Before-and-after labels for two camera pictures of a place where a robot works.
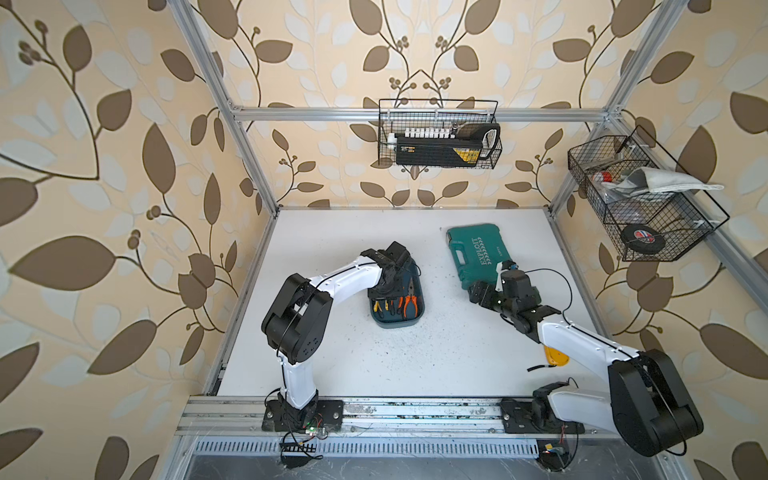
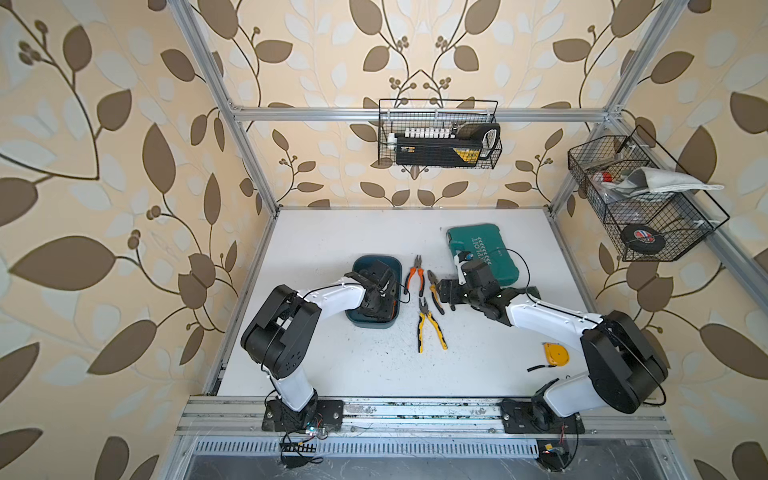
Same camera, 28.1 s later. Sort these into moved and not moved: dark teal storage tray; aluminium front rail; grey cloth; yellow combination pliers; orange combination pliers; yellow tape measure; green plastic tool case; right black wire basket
Moved: dark teal storage tray; yellow combination pliers; orange combination pliers
Not moved: right black wire basket; green plastic tool case; yellow tape measure; aluminium front rail; grey cloth
